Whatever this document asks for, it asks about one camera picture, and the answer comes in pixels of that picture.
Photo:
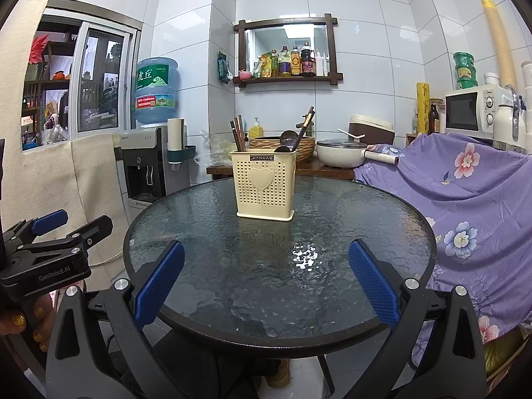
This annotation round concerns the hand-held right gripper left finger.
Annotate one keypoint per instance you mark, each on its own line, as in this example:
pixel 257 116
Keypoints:
pixel 160 282

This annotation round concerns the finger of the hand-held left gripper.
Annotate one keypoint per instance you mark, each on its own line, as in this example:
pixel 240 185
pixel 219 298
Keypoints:
pixel 93 232
pixel 50 221

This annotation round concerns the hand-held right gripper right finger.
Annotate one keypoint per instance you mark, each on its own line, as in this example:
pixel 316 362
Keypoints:
pixel 374 282

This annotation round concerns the beige plastic utensil holder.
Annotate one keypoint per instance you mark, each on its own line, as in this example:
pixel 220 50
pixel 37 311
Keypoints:
pixel 262 191

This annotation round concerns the person's left hand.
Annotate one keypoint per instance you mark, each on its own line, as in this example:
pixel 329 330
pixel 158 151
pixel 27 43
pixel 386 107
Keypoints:
pixel 37 320

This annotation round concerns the grey water dispenser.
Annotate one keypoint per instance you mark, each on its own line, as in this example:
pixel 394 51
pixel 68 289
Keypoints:
pixel 141 166

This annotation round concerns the purple floral cloth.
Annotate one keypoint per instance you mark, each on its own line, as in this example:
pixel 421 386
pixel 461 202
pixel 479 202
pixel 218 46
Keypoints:
pixel 469 216

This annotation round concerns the teal plastic holder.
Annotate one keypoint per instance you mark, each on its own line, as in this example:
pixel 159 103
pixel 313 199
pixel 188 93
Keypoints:
pixel 185 153

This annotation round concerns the dark wooden washstand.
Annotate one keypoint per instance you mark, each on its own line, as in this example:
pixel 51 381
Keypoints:
pixel 324 171

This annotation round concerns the white pan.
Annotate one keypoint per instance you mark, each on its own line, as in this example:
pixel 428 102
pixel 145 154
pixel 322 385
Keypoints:
pixel 341 160

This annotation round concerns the wooden display shelf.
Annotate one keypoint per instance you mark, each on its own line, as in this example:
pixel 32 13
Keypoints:
pixel 45 91

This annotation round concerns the clear plastic bag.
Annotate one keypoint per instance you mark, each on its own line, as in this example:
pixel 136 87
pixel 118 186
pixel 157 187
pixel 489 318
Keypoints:
pixel 212 151

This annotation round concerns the glass pan lid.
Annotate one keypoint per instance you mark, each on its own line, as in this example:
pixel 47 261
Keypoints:
pixel 341 145

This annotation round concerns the olive green cushion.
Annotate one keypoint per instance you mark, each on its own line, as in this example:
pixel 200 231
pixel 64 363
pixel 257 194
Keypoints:
pixel 505 351

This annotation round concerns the wooden box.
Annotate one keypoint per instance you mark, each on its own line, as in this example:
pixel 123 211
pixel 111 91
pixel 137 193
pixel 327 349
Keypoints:
pixel 412 139

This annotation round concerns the ribbed brown basin bowl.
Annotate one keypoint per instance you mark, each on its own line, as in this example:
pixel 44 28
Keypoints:
pixel 305 149

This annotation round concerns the white rice spoon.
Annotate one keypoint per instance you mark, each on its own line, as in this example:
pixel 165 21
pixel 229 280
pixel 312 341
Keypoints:
pixel 351 134

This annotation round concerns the sliding window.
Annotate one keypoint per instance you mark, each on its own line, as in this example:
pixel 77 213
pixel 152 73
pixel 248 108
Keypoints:
pixel 99 79

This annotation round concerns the blue water jug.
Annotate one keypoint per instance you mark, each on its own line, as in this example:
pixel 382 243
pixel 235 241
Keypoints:
pixel 156 91

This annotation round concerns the brown white rice cooker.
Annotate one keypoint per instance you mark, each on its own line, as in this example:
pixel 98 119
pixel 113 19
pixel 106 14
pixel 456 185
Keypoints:
pixel 372 126

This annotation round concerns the small clear bottle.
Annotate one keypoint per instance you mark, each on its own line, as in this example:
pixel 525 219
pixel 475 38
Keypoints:
pixel 414 122

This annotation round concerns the red artificial flower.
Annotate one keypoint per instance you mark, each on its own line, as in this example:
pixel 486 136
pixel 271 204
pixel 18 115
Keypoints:
pixel 39 50

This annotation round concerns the brown glass bottle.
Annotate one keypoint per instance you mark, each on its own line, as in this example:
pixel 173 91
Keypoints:
pixel 434 120

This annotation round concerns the brass bamboo faucet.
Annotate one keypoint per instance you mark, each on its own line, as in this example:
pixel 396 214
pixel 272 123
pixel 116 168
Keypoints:
pixel 299 124

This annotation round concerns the yellow patterned roll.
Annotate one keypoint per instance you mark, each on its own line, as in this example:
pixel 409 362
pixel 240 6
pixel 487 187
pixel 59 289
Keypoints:
pixel 424 110

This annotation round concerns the yellow soap dispenser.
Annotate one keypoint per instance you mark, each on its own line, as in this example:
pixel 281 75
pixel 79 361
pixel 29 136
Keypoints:
pixel 256 129

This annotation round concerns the white microwave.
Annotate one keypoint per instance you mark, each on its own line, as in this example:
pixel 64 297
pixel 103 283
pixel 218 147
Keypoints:
pixel 469 112

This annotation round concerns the white kettle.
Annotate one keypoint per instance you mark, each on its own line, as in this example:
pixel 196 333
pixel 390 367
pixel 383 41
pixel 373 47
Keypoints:
pixel 509 124

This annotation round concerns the green tea packet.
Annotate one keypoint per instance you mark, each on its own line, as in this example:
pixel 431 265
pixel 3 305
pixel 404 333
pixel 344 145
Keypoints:
pixel 224 68

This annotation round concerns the pink bowl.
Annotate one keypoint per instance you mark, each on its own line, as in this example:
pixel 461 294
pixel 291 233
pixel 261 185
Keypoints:
pixel 244 75

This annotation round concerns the small white squeeze bottle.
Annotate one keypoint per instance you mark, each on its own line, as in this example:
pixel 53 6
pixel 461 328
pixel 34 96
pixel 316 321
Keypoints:
pixel 325 67

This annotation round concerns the tall white squeeze bottle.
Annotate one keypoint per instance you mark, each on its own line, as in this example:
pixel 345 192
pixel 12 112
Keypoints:
pixel 319 64

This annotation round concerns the dark soy sauce bottle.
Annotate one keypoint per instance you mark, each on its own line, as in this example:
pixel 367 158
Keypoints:
pixel 307 62

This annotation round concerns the pale food packet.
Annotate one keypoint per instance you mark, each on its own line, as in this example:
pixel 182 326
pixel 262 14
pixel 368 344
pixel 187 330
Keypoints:
pixel 257 68

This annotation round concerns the brown label sauce bottle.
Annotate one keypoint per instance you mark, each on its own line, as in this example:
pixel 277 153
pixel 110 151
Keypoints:
pixel 295 62

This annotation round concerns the white jar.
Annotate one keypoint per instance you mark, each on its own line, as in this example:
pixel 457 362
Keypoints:
pixel 492 79

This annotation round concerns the yellow cooking oil bottle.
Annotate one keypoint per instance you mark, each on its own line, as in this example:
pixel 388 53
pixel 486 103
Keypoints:
pixel 285 64

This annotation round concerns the wooden framed mirror shelf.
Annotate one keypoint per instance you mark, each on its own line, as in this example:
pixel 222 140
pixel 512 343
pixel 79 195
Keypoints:
pixel 330 50

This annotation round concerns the green label bottle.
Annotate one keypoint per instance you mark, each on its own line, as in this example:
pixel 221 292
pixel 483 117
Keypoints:
pixel 275 64

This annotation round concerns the yellow food packet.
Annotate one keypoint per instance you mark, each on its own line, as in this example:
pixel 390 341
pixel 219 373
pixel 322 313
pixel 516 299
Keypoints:
pixel 268 66

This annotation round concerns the white plastic container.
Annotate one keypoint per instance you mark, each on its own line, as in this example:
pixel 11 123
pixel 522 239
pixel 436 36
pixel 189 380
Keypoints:
pixel 527 87

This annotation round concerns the beige rolled tube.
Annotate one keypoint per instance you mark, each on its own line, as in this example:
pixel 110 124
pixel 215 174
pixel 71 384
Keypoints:
pixel 496 37

